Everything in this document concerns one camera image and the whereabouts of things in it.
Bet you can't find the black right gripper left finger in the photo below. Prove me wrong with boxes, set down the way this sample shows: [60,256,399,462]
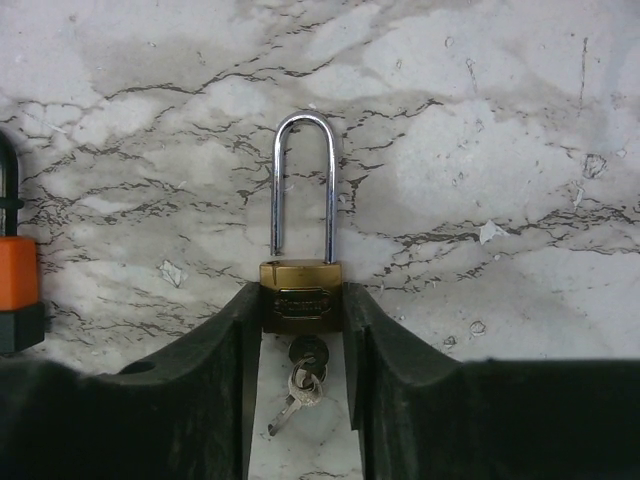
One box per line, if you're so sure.
[1,283,262,479]

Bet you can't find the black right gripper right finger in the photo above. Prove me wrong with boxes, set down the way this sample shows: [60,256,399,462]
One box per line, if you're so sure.
[342,283,639,479]

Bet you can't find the silver keys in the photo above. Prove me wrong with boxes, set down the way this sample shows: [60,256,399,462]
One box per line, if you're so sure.
[268,335,330,436]

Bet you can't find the brass long-shackle padlock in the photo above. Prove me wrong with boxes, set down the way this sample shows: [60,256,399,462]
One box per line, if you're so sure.
[259,110,343,335]

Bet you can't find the orange black padlock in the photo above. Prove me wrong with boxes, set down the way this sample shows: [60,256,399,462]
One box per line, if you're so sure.
[1,135,46,354]

